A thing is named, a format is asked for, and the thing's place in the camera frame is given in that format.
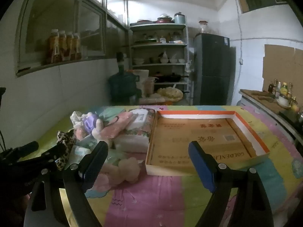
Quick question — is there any pale teal wipes pack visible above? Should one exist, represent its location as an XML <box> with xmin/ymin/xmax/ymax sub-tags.
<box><xmin>69</xmin><ymin>144</ymin><xmax>93</xmax><ymax>168</ymax></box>

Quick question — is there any cardboard box with orange rim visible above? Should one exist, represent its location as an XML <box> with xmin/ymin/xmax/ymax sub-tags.
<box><xmin>145</xmin><ymin>110</ymin><xmax>271</xmax><ymax>177</ymax></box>

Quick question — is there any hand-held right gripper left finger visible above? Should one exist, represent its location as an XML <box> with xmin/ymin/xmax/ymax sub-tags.
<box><xmin>23</xmin><ymin>141</ymin><xmax>109</xmax><ymax>227</ymax></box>

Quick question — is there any white labelled packet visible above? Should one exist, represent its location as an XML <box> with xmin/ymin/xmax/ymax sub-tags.
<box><xmin>125</xmin><ymin>109</ymin><xmax>148</xmax><ymax>130</ymax></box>

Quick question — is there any white bowl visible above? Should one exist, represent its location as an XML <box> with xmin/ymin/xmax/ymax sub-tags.
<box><xmin>276</xmin><ymin>95</ymin><xmax>291</xmax><ymax>108</ymax></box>

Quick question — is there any pale yellow bag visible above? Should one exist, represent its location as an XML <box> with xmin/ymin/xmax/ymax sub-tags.
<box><xmin>157</xmin><ymin>87</ymin><xmax>184</xmax><ymax>101</ymax></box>

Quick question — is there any black induction cooktop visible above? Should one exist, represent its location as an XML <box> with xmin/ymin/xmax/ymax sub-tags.
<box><xmin>279</xmin><ymin>110</ymin><xmax>303</xmax><ymax>126</ymax></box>

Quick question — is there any pink packet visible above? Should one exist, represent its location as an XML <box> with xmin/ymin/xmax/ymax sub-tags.
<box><xmin>101</xmin><ymin>112</ymin><xmax>134</xmax><ymax>139</ymax></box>

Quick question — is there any row of condiment bottles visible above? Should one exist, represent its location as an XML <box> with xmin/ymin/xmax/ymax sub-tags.
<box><xmin>267</xmin><ymin>79</ymin><xmax>299</xmax><ymax>104</ymax></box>

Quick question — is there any red pan with lid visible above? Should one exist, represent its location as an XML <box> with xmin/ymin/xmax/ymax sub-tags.
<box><xmin>156</xmin><ymin>14</ymin><xmax>173</xmax><ymax>23</ymax></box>

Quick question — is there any pink plush toy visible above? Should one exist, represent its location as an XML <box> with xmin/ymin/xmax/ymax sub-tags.
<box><xmin>95</xmin><ymin>157</ymin><xmax>140</xmax><ymax>190</ymax></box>

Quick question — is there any colourful printed blanket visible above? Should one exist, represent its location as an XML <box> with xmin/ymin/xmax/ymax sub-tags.
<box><xmin>22</xmin><ymin>104</ymin><xmax>303</xmax><ymax>227</ymax></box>

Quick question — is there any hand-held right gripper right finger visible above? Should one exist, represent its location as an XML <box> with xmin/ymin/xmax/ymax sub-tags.
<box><xmin>188</xmin><ymin>141</ymin><xmax>275</xmax><ymax>227</ymax></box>

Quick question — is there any glass sliding window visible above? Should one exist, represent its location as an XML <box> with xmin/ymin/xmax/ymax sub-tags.
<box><xmin>15</xmin><ymin>0</ymin><xmax>128</xmax><ymax>76</ymax></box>

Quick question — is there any dark refrigerator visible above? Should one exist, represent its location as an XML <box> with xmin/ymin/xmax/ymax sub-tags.
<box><xmin>193</xmin><ymin>33</ymin><xmax>237</xmax><ymax>106</ymax></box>

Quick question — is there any teal pot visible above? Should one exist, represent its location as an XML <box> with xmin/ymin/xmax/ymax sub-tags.
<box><xmin>174</xmin><ymin>12</ymin><xmax>186</xmax><ymax>24</ymax></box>

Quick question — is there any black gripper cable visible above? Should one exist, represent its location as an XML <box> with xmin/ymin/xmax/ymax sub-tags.
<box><xmin>0</xmin><ymin>123</ymin><xmax>6</xmax><ymax>152</ymax></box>

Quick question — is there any black wok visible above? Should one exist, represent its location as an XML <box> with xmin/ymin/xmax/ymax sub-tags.
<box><xmin>154</xmin><ymin>73</ymin><xmax>190</xmax><ymax>83</ymax></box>

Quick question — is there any white kitchen counter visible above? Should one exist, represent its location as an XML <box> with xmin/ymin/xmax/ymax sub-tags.
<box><xmin>238</xmin><ymin>89</ymin><xmax>303</xmax><ymax>147</ymax></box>

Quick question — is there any large blue water jug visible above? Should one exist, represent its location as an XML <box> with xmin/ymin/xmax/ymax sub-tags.
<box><xmin>109</xmin><ymin>71</ymin><xmax>141</xmax><ymax>104</ymax></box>

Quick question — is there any floral tissue pack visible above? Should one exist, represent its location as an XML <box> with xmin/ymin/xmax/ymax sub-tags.
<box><xmin>114</xmin><ymin>113</ymin><xmax>155</xmax><ymax>153</ymax></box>

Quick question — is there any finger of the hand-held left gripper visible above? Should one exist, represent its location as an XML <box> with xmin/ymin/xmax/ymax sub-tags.
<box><xmin>22</xmin><ymin>144</ymin><xmax>70</xmax><ymax>171</ymax></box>
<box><xmin>0</xmin><ymin>141</ymin><xmax>39</xmax><ymax>163</ymax></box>

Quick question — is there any black water jug pump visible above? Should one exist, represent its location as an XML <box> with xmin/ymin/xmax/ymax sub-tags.
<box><xmin>116</xmin><ymin>51</ymin><xmax>126</xmax><ymax>72</ymax></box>

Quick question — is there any cardboard sheet on wall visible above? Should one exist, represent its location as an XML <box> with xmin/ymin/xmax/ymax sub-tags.
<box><xmin>262</xmin><ymin>44</ymin><xmax>303</xmax><ymax>93</ymax></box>

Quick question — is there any metal shelf rack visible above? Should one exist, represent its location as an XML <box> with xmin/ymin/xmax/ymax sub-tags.
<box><xmin>129</xmin><ymin>24</ymin><xmax>190</xmax><ymax>100</ymax></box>

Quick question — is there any glass jar with red lid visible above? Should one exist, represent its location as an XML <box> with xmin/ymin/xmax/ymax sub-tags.
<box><xmin>198</xmin><ymin>21</ymin><xmax>210</xmax><ymax>34</ymax></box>

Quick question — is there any leopard print scrunchie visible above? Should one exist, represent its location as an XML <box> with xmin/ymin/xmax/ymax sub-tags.
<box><xmin>56</xmin><ymin>131</ymin><xmax>77</xmax><ymax>171</ymax></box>

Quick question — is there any white wall cable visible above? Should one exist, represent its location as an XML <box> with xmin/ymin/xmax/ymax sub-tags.
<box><xmin>233</xmin><ymin>0</ymin><xmax>244</xmax><ymax>104</ymax></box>

